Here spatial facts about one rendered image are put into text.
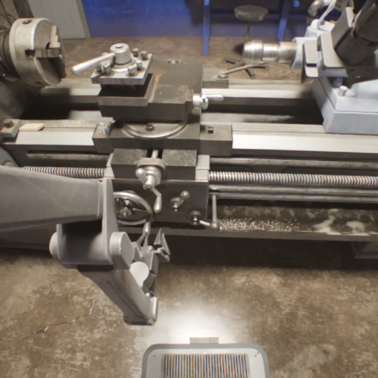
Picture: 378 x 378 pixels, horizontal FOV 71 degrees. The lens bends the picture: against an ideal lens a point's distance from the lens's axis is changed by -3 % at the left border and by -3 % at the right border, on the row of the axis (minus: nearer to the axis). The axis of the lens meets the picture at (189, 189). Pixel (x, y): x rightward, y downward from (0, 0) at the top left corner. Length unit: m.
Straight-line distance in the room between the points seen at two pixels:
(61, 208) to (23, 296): 1.59
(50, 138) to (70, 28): 3.51
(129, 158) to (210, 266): 0.93
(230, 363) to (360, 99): 1.16
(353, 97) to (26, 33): 1.23
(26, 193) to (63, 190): 0.06
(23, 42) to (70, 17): 3.40
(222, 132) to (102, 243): 0.77
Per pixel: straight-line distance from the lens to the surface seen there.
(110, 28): 4.52
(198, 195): 1.08
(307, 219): 1.48
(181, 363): 1.30
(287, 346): 1.64
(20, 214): 0.27
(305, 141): 1.17
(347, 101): 1.22
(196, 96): 0.99
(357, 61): 0.54
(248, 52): 1.13
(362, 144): 1.27
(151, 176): 0.91
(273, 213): 1.45
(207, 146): 1.07
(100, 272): 0.47
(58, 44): 1.30
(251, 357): 1.32
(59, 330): 1.74
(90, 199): 0.38
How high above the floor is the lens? 1.55
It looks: 50 degrees down
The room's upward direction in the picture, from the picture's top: 2 degrees counter-clockwise
